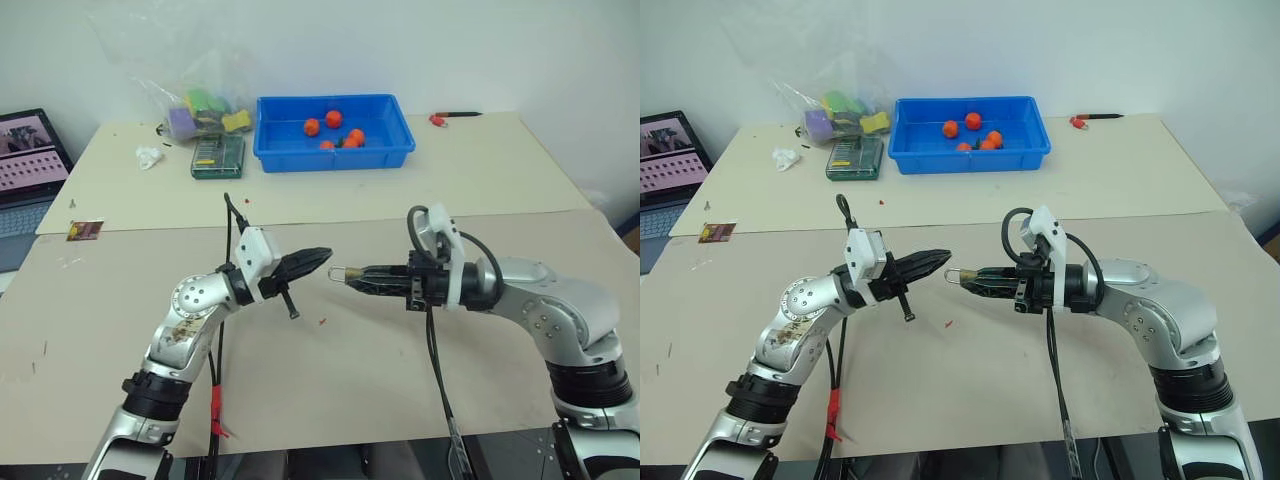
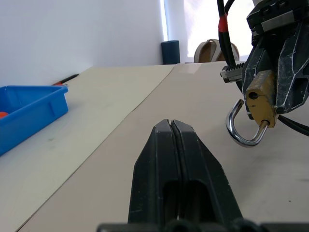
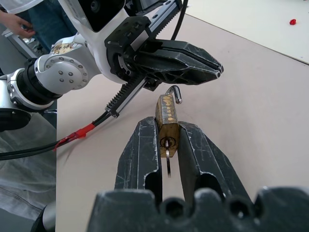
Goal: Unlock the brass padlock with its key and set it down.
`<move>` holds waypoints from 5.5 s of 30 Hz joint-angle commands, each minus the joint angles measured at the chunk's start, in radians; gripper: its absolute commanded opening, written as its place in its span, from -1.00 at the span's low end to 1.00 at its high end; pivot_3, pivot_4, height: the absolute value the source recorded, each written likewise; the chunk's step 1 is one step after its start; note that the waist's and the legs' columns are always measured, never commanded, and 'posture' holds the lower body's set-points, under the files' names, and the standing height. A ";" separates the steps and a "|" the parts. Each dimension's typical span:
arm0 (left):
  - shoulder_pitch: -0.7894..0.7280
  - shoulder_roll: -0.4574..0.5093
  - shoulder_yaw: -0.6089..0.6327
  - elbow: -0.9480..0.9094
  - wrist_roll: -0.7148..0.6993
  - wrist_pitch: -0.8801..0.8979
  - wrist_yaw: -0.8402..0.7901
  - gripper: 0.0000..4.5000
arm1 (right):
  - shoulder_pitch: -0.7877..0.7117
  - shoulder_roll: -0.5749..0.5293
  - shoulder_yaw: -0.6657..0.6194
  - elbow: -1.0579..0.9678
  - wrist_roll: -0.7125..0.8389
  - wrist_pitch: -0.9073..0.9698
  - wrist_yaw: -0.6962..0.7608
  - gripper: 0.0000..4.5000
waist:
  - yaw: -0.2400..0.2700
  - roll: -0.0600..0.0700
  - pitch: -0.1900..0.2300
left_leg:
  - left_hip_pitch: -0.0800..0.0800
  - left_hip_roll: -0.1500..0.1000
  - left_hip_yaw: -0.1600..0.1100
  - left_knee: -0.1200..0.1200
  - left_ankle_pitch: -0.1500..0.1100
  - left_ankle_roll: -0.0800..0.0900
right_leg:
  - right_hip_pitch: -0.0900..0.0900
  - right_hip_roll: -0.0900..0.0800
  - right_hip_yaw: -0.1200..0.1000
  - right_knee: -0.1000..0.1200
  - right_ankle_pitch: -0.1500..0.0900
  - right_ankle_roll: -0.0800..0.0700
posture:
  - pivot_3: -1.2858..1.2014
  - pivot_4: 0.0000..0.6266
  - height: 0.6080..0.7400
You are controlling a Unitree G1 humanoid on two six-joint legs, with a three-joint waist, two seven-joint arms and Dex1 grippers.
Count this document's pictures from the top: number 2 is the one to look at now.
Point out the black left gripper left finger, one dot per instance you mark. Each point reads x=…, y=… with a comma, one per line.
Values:
x=149, y=169

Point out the beige and tan chair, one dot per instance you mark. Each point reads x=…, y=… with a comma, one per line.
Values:
x=207, y=52

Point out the dark blue cylinder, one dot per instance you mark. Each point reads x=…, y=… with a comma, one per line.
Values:
x=171, y=52

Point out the cream table mat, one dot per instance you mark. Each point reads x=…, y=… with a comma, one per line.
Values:
x=96, y=101

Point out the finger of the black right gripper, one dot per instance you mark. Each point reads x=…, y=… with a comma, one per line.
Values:
x=257, y=62
x=294, y=72

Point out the brass padlock with steel shackle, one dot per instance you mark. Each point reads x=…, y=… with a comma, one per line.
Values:
x=262, y=101

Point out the small orange object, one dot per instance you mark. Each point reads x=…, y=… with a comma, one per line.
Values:
x=2, y=114

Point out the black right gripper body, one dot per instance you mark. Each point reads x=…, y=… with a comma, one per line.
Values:
x=272, y=21

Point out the red and black pen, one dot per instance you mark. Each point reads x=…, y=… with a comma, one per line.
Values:
x=66, y=79

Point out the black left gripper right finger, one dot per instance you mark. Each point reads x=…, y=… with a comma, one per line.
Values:
x=202, y=174

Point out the blue plastic bin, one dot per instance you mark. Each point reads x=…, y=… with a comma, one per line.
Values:
x=31, y=113

